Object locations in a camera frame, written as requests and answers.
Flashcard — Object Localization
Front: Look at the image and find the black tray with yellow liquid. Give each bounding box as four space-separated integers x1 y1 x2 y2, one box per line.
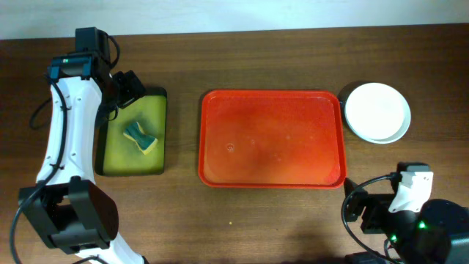
95 87 167 177

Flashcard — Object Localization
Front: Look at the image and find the light blue plate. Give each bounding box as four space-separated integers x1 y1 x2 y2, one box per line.
344 97 411 144

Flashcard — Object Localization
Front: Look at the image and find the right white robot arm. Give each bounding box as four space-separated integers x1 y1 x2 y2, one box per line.
341 162 468 264

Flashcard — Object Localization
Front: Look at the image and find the red plastic tray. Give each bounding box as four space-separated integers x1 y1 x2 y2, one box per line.
198 89 347 189

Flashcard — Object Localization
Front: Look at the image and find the green yellow sponge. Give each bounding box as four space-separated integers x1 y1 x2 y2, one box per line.
123 122 158 155

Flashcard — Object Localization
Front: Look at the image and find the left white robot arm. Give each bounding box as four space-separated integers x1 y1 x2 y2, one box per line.
10 27 147 263

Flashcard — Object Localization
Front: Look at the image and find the white plate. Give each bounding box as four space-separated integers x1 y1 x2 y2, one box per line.
344 83 411 144

